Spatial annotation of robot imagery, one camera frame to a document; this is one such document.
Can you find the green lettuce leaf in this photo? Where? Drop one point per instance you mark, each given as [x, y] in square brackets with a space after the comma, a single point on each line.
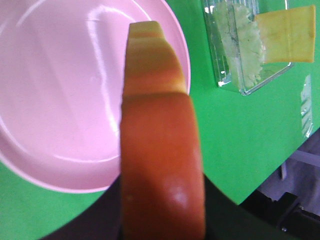
[240, 37]

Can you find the white toast slice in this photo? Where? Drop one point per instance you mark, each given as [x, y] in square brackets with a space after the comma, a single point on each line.
[162, 183]

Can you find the green tablecloth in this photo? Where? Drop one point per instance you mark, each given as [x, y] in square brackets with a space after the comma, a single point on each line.
[243, 138]

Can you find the pink plate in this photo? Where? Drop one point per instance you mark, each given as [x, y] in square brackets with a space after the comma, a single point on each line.
[61, 82]

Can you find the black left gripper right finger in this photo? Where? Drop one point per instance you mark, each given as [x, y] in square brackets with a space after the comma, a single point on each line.
[224, 220]

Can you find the yellow cheese slice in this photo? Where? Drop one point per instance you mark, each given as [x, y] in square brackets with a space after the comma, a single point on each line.
[288, 35]

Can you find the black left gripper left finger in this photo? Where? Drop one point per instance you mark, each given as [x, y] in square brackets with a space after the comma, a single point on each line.
[101, 221]

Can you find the clear ingredients tray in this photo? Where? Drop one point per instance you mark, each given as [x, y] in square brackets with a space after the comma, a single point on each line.
[222, 74]

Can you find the clear tape patch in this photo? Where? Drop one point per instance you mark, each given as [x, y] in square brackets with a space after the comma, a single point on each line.
[306, 108]

